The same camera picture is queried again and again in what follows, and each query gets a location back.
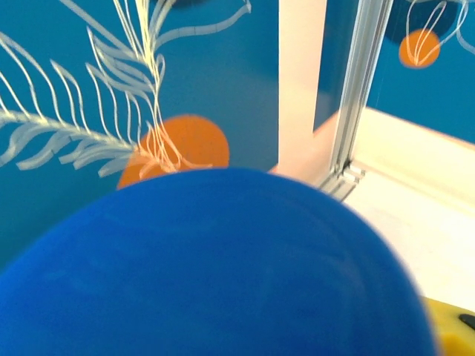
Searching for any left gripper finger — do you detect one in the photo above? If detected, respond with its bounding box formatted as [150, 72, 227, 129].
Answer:
[424, 296, 475, 356]

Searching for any blue label bottle blue cap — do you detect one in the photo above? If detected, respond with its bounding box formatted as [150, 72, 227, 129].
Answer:
[0, 167, 442, 356]

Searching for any aluminium frame post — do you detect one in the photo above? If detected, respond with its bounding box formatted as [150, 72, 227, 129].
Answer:
[319, 0, 395, 202]

